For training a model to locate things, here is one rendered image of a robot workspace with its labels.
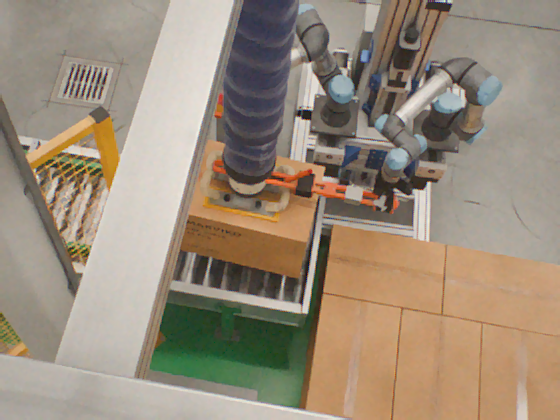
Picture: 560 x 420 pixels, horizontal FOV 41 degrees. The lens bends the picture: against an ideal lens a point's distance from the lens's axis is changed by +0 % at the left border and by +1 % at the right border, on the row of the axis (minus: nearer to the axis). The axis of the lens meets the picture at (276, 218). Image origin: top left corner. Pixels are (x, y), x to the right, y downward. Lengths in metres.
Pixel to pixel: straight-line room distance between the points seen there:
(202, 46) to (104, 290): 0.42
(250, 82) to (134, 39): 2.82
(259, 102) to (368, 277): 1.46
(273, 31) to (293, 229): 1.15
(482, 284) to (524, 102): 1.80
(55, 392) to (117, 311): 0.22
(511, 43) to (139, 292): 4.87
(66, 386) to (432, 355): 3.04
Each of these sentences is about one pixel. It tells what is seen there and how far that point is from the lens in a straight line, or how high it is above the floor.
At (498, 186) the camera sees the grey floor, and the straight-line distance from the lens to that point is 4.91.
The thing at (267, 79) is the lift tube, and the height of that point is 1.99.
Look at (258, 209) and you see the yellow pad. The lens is 3.23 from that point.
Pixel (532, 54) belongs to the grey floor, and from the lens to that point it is 5.65.
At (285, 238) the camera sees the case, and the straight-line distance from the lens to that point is 3.22.
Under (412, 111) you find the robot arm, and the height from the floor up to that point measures 1.57.
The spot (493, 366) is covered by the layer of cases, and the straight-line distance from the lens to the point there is 3.79.
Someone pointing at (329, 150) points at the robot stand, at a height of 0.99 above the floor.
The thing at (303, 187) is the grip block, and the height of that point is 1.23.
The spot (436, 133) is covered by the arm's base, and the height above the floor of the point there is 1.09.
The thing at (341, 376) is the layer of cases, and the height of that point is 0.54.
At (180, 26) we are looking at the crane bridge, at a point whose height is 3.05.
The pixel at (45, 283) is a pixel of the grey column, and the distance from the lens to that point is 1.82.
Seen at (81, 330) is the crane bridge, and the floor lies 3.05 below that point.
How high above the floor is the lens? 3.95
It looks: 62 degrees down
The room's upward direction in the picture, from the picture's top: 9 degrees clockwise
